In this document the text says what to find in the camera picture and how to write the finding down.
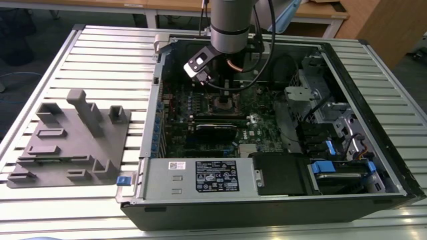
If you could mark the silver CPU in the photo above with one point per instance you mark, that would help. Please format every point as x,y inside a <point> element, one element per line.
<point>227,106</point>

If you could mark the CPU socket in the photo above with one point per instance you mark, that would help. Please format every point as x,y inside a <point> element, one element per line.
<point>211,111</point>

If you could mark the green motherboard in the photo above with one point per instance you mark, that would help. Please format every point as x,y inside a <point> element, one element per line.
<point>263,125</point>

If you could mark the black graphics card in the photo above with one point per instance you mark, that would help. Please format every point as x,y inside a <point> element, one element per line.
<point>214,135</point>

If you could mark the small silver heatsink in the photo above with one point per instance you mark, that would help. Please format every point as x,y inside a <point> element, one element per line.
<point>249,148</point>

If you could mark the black drive bay block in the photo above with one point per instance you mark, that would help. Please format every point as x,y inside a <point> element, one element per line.
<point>310,135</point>

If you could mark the blue plastic drive tab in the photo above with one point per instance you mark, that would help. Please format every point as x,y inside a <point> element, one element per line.
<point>330,147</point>

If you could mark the black plastic shroud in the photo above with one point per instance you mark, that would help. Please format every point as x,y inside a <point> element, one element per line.
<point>281,175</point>

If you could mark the silver power supply unit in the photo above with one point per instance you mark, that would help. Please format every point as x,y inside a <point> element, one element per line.
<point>161,180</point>

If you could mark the hard disk in blue carrier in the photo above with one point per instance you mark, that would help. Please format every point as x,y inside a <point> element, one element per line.
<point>324,167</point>

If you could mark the blue case latch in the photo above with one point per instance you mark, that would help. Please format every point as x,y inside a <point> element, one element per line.
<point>125,181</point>

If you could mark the wooden cabinet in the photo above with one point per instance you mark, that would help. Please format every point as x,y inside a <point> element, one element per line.
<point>394,25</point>

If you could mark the grey parts rack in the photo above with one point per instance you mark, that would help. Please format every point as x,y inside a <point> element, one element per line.
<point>77,150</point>

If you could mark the black open PC case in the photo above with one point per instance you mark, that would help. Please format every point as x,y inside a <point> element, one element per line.
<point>234,217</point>

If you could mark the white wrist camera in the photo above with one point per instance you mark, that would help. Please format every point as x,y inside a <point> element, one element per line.
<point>198,63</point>

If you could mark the grey metal bracket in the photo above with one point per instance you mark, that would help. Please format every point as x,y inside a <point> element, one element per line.
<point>301,96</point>

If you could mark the wooden desk white frame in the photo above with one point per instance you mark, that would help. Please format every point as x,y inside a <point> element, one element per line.
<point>67,3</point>
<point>328,15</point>

